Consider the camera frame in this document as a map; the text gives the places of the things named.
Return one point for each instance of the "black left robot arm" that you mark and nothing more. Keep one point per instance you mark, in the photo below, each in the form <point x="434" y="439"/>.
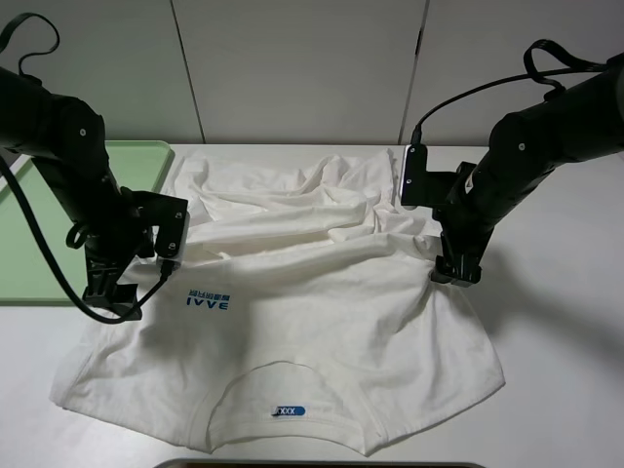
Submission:
<point x="64" y="138"/>

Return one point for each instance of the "green plastic tray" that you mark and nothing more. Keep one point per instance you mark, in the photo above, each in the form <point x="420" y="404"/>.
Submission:
<point x="25" y="276"/>

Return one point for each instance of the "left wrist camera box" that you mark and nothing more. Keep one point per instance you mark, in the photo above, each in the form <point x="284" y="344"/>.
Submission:
<point x="164" y="220"/>

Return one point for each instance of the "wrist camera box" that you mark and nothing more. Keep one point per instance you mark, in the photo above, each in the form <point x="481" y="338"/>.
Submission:
<point x="419" y="187"/>
<point x="164" y="220"/>

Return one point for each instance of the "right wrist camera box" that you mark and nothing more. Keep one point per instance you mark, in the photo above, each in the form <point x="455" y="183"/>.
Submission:
<point x="419" y="187"/>

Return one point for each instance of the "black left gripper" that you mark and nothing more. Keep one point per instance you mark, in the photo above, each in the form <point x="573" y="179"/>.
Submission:
<point x="106" y="225"/>

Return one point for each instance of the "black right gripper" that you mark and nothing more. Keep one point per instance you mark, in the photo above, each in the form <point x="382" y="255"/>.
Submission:
<point x="465" y="203"/>

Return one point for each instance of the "white short sleeve t-shirt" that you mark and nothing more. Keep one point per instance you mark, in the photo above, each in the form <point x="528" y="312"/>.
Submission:
<point x="303" y="308"/>

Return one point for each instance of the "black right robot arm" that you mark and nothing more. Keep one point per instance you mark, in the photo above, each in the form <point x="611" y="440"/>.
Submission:
<point x="570" y="125"/>

